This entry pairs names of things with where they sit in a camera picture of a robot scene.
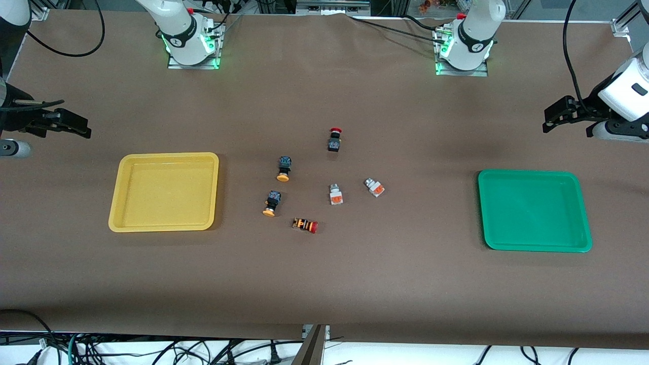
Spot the black looped floor cable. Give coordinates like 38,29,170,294
0,309,56,365

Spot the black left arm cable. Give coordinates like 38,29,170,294
562,0,591,115

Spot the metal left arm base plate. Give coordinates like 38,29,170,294
435,28,489,78

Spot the green plastic tray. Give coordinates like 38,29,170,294
478,169,593,253

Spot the brown table leg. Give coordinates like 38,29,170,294
292,324,326,365

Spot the brown table cover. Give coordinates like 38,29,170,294
0,10,649,350

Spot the black base cable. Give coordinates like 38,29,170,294
193,0,244,36

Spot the black cable across table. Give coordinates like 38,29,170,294
346,14,449,41

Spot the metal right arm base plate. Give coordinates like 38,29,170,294
167,20,224,70

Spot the yellow plastic tray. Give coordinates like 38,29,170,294
108,152,220,233

